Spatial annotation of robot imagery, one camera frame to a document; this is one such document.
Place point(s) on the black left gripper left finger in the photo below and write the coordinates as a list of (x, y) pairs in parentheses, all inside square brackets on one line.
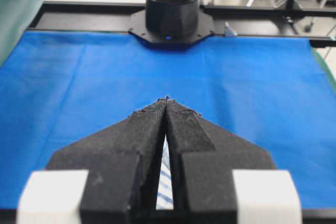
[(101, 178)]

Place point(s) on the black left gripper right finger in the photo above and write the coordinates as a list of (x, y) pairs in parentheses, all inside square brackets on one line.
[(219, 177)]

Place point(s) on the white blue striped towel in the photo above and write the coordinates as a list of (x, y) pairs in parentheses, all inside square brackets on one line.
[(164, 200)]

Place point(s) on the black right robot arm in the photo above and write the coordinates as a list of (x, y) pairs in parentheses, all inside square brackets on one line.
[(171, 24)]

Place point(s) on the blue table cloth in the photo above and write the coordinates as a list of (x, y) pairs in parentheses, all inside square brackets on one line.
[(58, 87)]

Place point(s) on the green backdrop sheet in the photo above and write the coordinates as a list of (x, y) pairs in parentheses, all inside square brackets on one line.
[(16, 16)]

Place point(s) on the black table frame rail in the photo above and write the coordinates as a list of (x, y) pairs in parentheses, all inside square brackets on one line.
[(221, 21)]

